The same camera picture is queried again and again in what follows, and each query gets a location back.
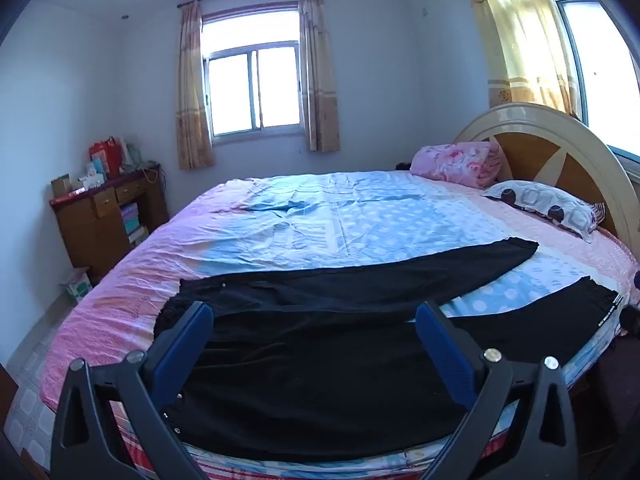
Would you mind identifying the yellow sheer curtain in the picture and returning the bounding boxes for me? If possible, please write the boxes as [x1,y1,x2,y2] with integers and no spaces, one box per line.
[455,0,591,128]

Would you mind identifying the black pants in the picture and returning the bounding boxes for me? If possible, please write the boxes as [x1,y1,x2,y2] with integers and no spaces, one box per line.
[154,238,621,463]

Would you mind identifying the green and white carton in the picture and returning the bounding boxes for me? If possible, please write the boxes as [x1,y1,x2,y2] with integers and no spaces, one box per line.
[60,267,93,306]

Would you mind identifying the patterned pillow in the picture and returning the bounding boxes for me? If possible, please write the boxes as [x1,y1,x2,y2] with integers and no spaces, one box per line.
[481,180,607,243]

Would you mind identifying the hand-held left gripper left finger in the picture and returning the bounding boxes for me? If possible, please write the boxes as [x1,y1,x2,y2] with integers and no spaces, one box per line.
[50,301,215,480]

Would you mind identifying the large bright window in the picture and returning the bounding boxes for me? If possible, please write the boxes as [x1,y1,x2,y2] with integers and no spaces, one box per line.
[530,0,640,161]

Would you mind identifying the red gift bag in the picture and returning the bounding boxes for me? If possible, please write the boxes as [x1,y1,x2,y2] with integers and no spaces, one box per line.
[89,136,123,178]

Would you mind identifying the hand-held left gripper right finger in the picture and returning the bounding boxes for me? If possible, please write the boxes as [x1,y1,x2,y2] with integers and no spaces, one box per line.
[415,301,581,480]

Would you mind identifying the wooden desk with drawers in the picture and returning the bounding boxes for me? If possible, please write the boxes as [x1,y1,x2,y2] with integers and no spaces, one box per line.
[49,162,171,281]

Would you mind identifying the wooden arched headboard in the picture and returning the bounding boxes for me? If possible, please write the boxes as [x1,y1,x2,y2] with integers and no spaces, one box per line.
[452,102,640,291]

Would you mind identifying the stack of boxes under desk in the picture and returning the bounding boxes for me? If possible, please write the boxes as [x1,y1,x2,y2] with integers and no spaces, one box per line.
[120,203,149,246]

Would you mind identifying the bed with patterned sheet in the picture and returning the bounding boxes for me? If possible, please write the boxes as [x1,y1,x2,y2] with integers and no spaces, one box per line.
[10,170,640,480]

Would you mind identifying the sliding window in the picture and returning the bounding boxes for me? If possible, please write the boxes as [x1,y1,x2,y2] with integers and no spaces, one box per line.
[201,7,306,141]

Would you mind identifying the pink folded blanket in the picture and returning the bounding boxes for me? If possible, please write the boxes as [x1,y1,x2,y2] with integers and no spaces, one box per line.
[410,141,506,190]

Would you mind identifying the beige patterned curtain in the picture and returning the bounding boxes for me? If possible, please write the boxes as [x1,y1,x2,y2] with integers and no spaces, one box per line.
[298,0,342,153]
[174,1,217,171]

